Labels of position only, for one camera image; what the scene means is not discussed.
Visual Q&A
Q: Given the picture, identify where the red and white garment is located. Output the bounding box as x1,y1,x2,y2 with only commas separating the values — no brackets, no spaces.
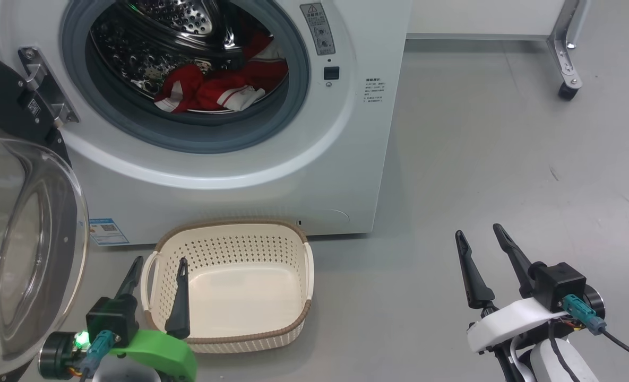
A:
154,32,289,114

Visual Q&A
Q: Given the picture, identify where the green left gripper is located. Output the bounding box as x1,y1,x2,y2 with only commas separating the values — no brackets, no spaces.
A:
110,256,198,382

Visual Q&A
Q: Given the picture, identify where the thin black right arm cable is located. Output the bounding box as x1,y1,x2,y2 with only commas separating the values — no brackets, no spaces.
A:
548,321,580,382

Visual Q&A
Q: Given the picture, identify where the white front-load washing machine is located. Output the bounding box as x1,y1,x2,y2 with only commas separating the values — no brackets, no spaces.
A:
0,0,413,247

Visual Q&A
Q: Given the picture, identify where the cream perforated laundry basket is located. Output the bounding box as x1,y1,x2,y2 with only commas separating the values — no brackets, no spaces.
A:
140,219,315,354

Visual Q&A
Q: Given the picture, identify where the washing machine glass door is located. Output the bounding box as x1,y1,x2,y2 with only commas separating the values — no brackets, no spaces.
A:
0,42,90,380

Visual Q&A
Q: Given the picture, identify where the blue energy label sticker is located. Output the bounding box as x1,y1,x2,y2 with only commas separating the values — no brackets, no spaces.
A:
89,218,130,246

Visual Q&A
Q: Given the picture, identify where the grey warning label sticker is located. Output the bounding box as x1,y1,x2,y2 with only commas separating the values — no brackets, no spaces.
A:
299,3,336,56

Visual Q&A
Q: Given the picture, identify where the metal stand leg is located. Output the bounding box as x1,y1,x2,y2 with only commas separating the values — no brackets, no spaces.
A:
547,0,591,91

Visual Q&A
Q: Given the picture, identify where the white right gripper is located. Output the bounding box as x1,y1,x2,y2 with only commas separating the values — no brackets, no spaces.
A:
455,223,567,353

